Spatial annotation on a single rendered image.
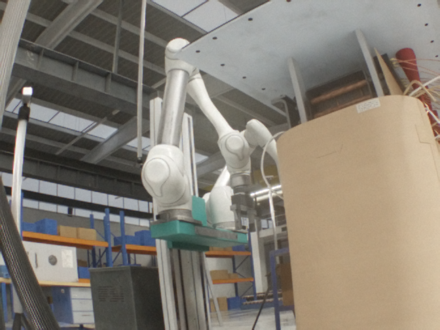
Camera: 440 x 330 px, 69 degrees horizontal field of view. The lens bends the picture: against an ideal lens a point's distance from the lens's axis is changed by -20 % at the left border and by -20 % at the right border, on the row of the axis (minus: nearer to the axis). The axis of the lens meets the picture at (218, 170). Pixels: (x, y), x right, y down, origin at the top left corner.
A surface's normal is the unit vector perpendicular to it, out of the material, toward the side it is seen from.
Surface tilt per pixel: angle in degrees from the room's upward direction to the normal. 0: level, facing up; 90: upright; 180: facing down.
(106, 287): 90
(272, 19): 180
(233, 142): 98
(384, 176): 90
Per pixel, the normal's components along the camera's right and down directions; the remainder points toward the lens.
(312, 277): -0.80, -0.11
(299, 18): 0.10, 0.95
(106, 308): -0.50, -0.22
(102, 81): 0.76, -0.27
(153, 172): -0.11, -0.20
